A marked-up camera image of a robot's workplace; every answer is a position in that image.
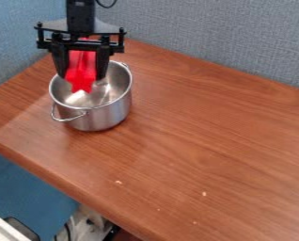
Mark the stainless steel pot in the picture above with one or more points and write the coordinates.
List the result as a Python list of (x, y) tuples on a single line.
[(100, 109)]

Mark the white device under table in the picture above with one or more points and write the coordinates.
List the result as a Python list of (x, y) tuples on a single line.
[(15, 231)]

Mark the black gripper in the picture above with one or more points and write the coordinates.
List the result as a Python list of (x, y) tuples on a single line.
[(85, 36)]

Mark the red plastic block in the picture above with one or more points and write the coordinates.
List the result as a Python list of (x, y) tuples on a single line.
[(81, 70)]

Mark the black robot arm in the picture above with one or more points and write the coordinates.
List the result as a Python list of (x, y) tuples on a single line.
[(81, 10)]

